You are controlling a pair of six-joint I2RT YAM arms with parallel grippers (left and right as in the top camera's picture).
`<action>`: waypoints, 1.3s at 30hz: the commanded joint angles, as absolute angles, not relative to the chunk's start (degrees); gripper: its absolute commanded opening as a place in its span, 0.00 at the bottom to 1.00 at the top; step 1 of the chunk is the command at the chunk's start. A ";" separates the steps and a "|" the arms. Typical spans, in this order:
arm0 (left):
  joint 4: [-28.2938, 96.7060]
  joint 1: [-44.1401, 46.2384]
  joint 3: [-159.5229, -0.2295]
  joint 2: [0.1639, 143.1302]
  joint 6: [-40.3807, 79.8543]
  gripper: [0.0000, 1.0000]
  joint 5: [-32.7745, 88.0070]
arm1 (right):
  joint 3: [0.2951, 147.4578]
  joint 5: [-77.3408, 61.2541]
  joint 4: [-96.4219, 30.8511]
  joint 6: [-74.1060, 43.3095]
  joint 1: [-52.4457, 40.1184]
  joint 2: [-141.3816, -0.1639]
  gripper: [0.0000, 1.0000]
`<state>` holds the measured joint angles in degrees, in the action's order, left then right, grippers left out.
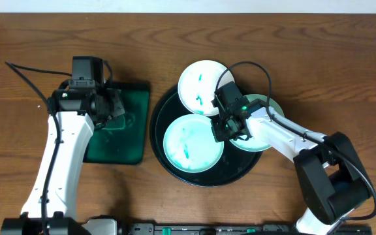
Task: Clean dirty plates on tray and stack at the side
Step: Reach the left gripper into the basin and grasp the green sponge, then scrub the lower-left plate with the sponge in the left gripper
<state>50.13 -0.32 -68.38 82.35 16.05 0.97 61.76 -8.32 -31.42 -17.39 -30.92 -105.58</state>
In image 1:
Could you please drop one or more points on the black rectangular tray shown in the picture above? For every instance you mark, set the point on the black rectangular tray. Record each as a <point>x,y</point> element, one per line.
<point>123,147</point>

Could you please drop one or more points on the round black tray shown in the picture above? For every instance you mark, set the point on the round black tray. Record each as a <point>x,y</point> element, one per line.
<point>233,164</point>

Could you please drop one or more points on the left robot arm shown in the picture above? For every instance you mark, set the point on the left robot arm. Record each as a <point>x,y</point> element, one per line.
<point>51,206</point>

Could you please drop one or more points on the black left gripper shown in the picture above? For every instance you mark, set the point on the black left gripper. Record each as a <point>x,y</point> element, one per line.
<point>115,106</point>

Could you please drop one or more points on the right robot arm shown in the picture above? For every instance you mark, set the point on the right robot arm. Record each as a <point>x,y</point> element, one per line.
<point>331,176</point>

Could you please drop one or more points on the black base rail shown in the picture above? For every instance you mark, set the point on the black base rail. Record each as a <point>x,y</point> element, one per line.
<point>214,229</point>

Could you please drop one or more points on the light green plate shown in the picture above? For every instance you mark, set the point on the light green plate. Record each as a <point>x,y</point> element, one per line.
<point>189,144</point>
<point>253,144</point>

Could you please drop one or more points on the white plate with green stains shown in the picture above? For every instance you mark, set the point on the white plate with green stains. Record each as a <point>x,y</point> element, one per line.
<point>196,86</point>

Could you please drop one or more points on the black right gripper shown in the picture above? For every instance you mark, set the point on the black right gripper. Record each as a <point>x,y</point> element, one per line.
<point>219,134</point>

